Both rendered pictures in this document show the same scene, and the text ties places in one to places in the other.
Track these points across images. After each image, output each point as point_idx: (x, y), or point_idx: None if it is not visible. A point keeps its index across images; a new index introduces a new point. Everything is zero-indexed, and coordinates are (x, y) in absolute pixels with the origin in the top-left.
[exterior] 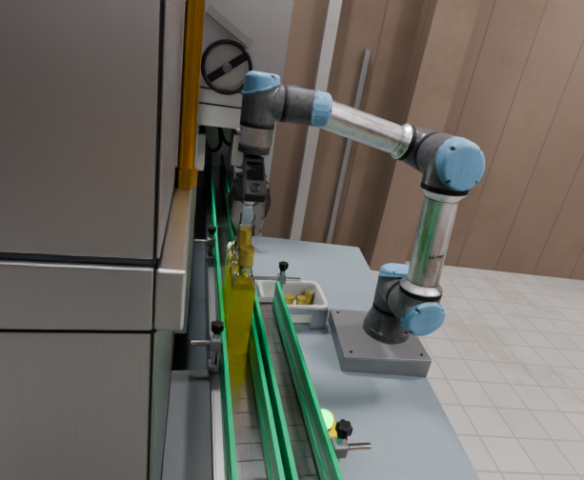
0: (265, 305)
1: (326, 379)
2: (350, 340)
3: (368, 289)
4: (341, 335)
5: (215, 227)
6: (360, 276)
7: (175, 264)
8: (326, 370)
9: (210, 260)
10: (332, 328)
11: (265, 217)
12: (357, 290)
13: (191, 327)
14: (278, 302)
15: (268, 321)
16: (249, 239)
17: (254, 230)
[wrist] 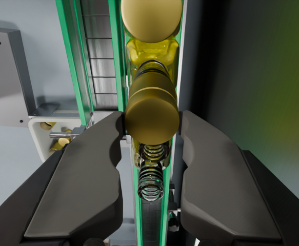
0: (106, 105)
1: (38, 14)
2: (2, 67)
3: None
4: (14, 77)
5: (169, 229)
6: (3, 188)
7: None
8: (38, 32)
9: (169, 186)
10: (31, 101)
11: (58, 150)
12: (6, 168)
13: (186, 106)
14: (84, 84)
15: (103, 69)
16: (138, 86)
17: (116, 113)
